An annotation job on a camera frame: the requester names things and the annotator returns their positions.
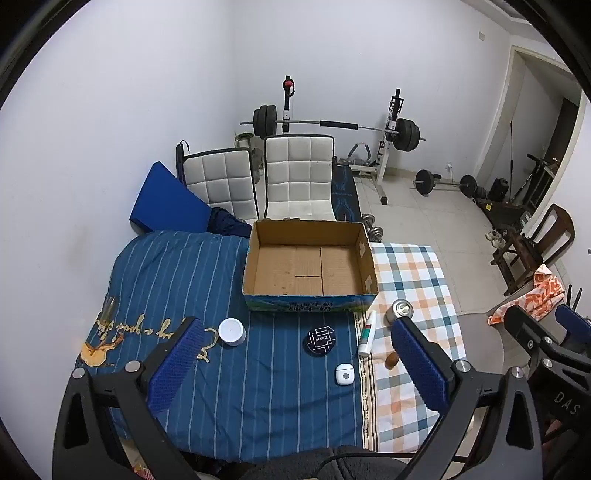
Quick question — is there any dark blue cloth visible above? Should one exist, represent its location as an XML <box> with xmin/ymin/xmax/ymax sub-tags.
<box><xmin>207</xmin><ymin>207</ymin><xmax>253</xmax><ymax>239</ymax></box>

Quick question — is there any white tube bottle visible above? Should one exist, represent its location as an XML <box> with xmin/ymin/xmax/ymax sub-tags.
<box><xmin>358</xmin><ymin>310</ymin><xmax>378</xmax><ymax>357</ymax></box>

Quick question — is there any black round compact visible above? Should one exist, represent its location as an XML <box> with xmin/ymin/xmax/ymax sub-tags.
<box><xmin>304</xmin><ymin>327</ymin><xmax>336</xmax><ymax>359</ymax></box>

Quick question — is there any silver metal can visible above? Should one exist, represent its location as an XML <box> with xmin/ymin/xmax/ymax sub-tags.
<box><xmin>386</xmin><ymin>299</ymin><xmax>413</xmax><ymax>325</ymax></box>

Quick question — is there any blue striped blanket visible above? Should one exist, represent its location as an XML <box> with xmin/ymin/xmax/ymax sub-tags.
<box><xmin>75</xmin><ymin>229</ymin><xmax>371</xmax><ymax>463</ymax></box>

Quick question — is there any white round jar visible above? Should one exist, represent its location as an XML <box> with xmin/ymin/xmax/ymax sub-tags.
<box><xmin>218</xmin><ymin>318</ymin><xmax>247</xmax><ymax>347</ymax></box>

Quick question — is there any white bench press rack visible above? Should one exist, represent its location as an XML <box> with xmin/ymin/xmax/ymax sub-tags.
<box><xmin>278</xmin><ymin>74</ymin><xmax>408</xmax><ymax>205</ymax></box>

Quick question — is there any white padded chair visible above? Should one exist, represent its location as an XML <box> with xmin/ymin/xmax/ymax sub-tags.
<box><xmin>175</xmin><ymin>141</ymin><xmax>260</xmax><ymax>223</ymax></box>
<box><xmin>262</xmin><ymin>133</ymin><xmax>337</xmax><ymax>223</ymax></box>

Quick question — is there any dark fleece clothing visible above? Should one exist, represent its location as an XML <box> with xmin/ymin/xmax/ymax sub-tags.
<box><xmin>193</xmin><ymin>444</ymin><xmax>417</xmax><ymax>480</ymax></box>

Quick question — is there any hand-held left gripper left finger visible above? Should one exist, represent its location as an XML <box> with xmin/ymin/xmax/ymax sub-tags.
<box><xmin>53</xmin><ymin>316</ymin><xmax>206</xmax><ymax>480</ymax></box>

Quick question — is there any orange patterned cloth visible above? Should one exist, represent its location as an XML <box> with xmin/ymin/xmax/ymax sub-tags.
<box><xmin>488</xmin><ymin>263</ymin><xmax>567</xmax><ymax>326</ymax></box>

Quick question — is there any cardboard box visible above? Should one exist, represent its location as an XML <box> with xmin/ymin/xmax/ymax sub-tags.
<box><xmin>242</xmin><ymin>219</ymin><xmax>380</xmax><ymax>315</ymax></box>

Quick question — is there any short barbell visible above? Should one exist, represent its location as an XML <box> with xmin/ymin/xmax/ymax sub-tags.
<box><xmin>412</xmin><ymin>169</ymin><xmax>479</xmax><ymax>199</ymax></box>

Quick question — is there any black mat with blue pattern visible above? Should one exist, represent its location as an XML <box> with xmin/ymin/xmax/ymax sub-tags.
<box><xmin>331</xmin><ymin>163</ymin><xmax>364</xmax><ymax>223</ymax></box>

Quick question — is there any blue foam pad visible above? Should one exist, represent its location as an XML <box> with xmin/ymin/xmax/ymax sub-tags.
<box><xmin>129</xmin><ymin>160</ymin><xmax>214</xmax><ymax>234</ymax></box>

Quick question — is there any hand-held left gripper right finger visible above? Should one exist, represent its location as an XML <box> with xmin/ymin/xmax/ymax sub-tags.
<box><xmin>392</xmin><ymin>316</ymin><xmax>544</xmax><ymax>480</ymax></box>

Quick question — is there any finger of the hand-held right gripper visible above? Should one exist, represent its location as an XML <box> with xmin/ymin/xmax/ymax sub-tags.
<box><xmin>505</xmin><ymin>305</ymin><xmax>591</xmax><ymax>376</ymax></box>
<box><xmin>555</xmin><ymin>305</ymin><xmax>591</xmax><ymax>340</ymax></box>

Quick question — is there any plaid blanket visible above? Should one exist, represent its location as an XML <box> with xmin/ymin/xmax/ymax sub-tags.
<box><xmin>355</xmin><ymin>242</ymin><xmax>468</xmax><ymax>465</ymax></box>

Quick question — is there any black speaker box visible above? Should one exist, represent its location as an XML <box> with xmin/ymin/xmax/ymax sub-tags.
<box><xmin>488</xmin><ymin>177</ymin><xmax>511</xmax><ymax>203</ymax></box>

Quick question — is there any long barbell with black plates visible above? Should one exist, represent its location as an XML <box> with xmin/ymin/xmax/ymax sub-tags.
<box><xmin>239</xmin><ymin>104</ymin><xmax>426</xmax><ymax>153</ymax></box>

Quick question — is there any white door frame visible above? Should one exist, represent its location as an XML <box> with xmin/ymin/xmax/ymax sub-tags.
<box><xmin>475</xmin><ymin>43</ymin><xmax>588</xmax><ymax>232</ymax></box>

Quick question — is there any brown wooden chair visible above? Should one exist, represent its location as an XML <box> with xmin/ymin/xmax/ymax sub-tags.
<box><xmin>491</xmin><ymin>203</ymin><xmax>576</xmax><ymax>297</ymax></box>

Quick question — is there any black exercise frame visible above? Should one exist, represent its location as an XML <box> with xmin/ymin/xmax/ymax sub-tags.
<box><xmin>509</xmin><ymin>151</ymin><xmax>562</xmax><ymax>219</ymax></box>

